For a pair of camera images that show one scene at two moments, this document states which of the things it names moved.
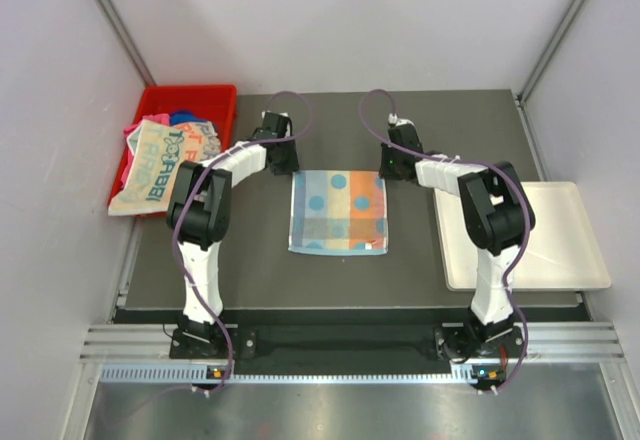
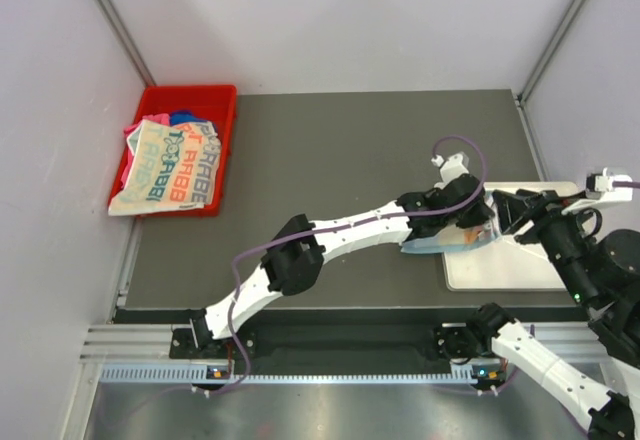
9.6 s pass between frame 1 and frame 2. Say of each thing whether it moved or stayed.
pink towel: stayed
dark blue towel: stayed
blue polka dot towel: moved
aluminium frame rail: stayed
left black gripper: moved
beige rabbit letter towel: stayed
